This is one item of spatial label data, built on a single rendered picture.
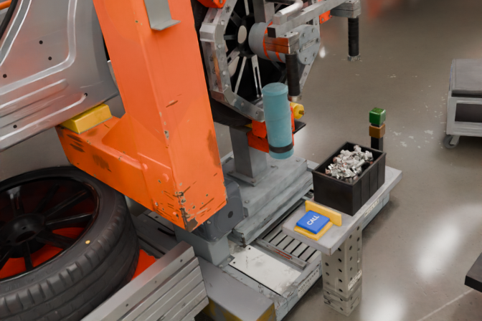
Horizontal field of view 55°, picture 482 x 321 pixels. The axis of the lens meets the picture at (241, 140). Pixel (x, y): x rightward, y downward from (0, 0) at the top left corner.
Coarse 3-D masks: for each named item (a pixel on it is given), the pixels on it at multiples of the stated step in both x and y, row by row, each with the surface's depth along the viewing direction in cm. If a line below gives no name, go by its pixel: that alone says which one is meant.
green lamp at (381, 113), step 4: (376, 108) 147; (380, 108) 147; (372, 112) 145; (376, 112) 144; (380, 112) 144; (384, 112) 145; (372, 116) 145; (376, 116) 144; (380, 116) 144; (384, 116) 146; (372, 120) 146; (376, 120) 145; (380, 120) 145; (384, 120) 147; (376, 124) 146; (380, 124) 145
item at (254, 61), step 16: (240, 0) 159; (240, 16) 160; (240, 48) 169; (240, 64) 165; (256, 64) 171; (272, 64) 180; (240, 80) 189; (256, 80) 174; (272, 80) 182; (240, 96) 178; (256, 96) 176
